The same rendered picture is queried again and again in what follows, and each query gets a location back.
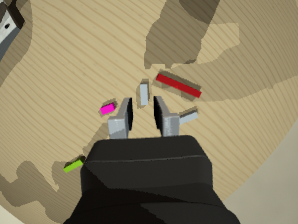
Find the red rod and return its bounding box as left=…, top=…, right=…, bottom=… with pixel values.
left=156, top=73, right=202, bottom=98

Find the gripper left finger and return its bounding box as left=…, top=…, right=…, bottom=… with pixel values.
left=107, top=97, right=133, bottom=139

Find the lime green rod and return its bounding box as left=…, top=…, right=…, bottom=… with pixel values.
left=63, top=157, right=85, bottom=173

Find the grey rod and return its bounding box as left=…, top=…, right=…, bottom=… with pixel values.
left=140, top=83, right=148, bottom=105
left=180, top=110, right=198, bottom=125

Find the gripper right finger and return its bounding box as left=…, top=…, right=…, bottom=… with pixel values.
left=153, top=96, right=180, bottom=137

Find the small magenta block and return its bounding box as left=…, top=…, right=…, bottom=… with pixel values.
left=100, top=103, right=116, bottom=114

